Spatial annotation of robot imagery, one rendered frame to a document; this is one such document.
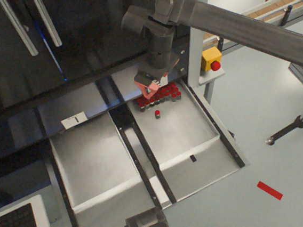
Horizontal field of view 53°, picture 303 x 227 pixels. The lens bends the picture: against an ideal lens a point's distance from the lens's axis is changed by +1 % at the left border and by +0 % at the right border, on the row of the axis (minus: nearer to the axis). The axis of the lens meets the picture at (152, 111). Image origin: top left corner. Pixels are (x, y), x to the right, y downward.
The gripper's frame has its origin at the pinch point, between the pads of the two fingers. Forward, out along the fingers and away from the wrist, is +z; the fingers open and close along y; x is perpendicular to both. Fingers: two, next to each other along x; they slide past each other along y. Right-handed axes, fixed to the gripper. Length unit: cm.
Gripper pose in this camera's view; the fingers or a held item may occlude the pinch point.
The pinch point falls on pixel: (155, 84)
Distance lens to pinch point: 85.7
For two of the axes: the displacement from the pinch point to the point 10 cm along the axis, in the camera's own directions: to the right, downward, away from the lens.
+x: 8.8, 4.1, -2.4
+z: -0.6, 6.0, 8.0
